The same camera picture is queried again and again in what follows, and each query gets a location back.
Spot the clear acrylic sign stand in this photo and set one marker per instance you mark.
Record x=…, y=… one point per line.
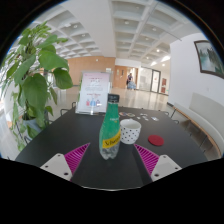
x=93, y=90

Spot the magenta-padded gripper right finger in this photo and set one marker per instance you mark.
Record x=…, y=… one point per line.
x=150, y=160

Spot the framed landscape picture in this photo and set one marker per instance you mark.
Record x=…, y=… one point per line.
x=210, y=58

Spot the long white wall bench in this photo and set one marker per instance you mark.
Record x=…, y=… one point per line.
x=206, y=115

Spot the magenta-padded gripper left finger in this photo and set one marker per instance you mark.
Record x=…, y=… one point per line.
x=75, y=160

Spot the green leafy potted plant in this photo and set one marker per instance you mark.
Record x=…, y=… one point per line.
x=35, y=90

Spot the white polka dot mug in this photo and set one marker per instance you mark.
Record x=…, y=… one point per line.
x=130, y=131

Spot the person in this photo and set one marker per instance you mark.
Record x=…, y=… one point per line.
x=130, y=80

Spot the flat round red coaster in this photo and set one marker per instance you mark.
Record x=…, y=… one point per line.
x=156, y=140

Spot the green plastic drink bottle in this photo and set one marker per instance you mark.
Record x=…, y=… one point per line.
x=110, y=130

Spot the ceiling lights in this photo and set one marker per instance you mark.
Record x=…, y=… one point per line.
x=126, y=22

